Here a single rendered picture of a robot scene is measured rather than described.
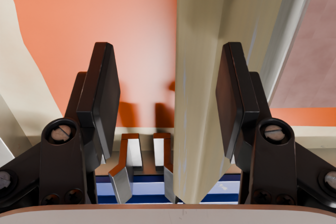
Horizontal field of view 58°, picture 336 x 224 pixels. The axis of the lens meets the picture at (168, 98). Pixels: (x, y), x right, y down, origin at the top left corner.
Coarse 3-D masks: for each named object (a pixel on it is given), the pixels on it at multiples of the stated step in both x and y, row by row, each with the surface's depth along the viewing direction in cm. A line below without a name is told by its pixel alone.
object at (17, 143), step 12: (0, 96) 32; (0, 108) 31; (0, 120) 31; (12, 120) 34; (0, 132) 31; (12, 132) 34; (0, 144) 32; (12, 144) 34; (24, 144) 37; (0, 156) 34; (12, 156) 34; (144, 156) 39; (324, 156) 39; (96, 168) 38; (108, 168) 38; (144, 168) 38; (228, 168) 38
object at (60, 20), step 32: (32, 0) 24; (64, 0) 24; (96, 0) 24; (128, 0) 24; (160, 0) 24; (320, 0) 24; (32, 32) 26; (64, 32) 26; (96, 32) 26; (128, 32) 26; (160, 32) 26; (320, 32) 26; (64, 64) 29; (128, 64) 29; (160, 64) 29; (288, 64) 29; (320, 64) 29; (64, 96) 32; (128, 96) 32; (160, 96) 32; (288, 96) 32; (320, 96) 32
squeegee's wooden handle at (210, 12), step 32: (192, 0) 14; (224, 0) 13; (256, 0) 15; (192, 32) 15; (224, 32) 14; (256, 32) 17; (192, 64) 16; (256, 64) 21; (192, 96) 18; (192, 128) 20; (192, 160) 23; (224, 160) 28; (192, 192) 27
